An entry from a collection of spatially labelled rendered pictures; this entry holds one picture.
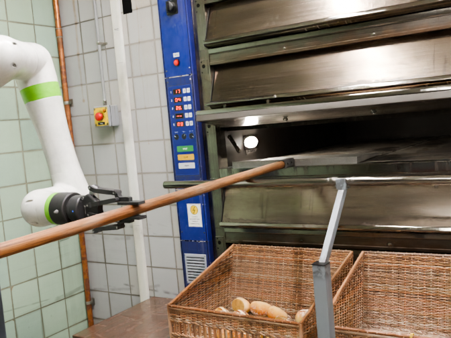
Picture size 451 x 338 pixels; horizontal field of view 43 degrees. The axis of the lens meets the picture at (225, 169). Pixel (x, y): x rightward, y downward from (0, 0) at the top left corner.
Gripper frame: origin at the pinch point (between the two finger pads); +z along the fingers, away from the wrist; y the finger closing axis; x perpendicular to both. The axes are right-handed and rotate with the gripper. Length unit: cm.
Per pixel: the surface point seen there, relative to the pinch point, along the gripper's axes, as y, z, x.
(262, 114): -22, -4, -83
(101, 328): 60, -71, -54
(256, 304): 53, -13, -82
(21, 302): 57, -125, -59
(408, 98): -23, 51, -83
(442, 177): 0, 65, -60
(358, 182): 2, 40, -60
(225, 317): 46, -6, -48
